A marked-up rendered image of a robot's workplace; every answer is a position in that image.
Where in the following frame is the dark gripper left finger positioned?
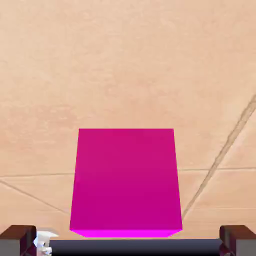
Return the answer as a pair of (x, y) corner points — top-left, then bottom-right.
(0, 224), (60, 256)

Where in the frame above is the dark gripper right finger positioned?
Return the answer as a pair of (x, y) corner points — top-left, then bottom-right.
(218, 224), (256, 256)

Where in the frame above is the small magenta cube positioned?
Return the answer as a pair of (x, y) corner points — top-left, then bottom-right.
(69, 128), (183, 239)

